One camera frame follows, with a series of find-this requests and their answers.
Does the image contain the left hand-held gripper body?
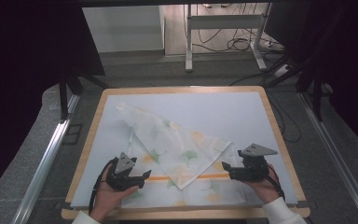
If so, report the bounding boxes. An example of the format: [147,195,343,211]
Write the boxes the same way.
[105,151,145,192]

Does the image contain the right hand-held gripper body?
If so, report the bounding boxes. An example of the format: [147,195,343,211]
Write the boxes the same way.
[229,142,279,183]

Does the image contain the white leaf-print cloth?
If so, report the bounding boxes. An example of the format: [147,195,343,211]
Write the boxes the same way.
[115,102,250,209]

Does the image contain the person's right hand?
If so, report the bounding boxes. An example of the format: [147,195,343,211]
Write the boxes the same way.
[241,163,282,205]

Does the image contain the person's left hand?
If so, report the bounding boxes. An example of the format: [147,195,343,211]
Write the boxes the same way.
[89,167,140,223]

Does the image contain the dark floor hatch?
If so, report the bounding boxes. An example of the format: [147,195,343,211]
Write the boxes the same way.
[62,123,84,146]

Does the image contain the black metal stand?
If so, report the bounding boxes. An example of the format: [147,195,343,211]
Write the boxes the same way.
[57,68,110,123]
[265,55,325,122]

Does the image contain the white power strip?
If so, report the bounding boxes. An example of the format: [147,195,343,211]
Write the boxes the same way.
[273,63,293,78]

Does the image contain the dark curtain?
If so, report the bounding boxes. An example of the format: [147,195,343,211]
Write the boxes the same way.
[0,0,106,203]
[263,0,358,158]

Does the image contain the white panel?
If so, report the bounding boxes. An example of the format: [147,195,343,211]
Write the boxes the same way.
[82,5,165,53]

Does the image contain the right hand-held gripper black cable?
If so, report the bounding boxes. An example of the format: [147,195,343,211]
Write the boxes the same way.
[267,163,286,201]

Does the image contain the long black floor cable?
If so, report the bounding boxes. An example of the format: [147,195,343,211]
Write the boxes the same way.
[266,91,302,144]

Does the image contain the aluminium floor rail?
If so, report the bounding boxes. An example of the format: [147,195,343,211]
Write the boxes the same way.
[297,92,358,224]
[11,92,82,224]

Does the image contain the black floor cable tangle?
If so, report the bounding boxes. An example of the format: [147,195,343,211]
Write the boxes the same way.
[195,27,262,53]

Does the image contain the white metal desk frame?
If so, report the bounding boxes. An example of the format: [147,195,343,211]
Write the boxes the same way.
[185,3,272,73]

